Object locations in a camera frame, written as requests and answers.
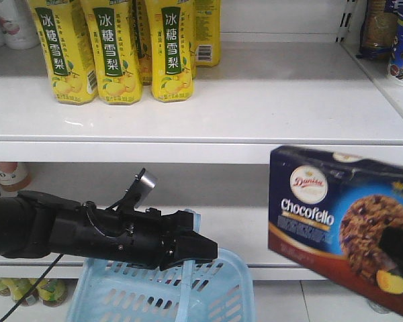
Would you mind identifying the rear yellow pear drink bottle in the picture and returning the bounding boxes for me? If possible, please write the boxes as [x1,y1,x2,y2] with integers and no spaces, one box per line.
[195,0,221,67]

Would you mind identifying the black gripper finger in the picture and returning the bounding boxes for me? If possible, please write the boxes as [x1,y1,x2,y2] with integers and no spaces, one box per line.
[379,227,403,270]

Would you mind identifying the peach drink bottle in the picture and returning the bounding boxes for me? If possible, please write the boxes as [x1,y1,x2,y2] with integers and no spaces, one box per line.
[0,162,32,192]

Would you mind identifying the Chocofello cookie box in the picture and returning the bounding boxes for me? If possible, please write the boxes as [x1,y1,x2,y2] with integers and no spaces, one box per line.
[267,146,403,316]

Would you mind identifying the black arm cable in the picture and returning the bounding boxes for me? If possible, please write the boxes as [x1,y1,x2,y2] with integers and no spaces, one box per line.
[0,253,64,322]

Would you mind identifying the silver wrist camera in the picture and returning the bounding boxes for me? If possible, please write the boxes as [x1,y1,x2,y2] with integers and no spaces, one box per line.
[122,168,158,209]

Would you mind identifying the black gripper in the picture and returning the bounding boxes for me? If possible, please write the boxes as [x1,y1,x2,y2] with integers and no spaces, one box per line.
[50,202,218,270]

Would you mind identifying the light blue plastic basket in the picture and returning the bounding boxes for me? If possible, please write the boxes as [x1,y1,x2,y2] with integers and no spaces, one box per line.
[65,207,256,322]

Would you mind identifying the white supermarket shelving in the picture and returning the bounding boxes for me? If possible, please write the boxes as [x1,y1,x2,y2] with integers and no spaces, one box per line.
[0,1,403,321]

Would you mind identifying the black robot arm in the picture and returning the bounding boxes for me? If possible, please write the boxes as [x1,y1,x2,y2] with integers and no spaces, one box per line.
[0,191,218,270]

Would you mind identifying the yellow pear drink bottle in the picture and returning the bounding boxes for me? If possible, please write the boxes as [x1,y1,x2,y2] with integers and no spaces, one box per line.
[145,1,195,103]
[195,0,221,67]
[27,1,97,105]
[81,1,143,105]

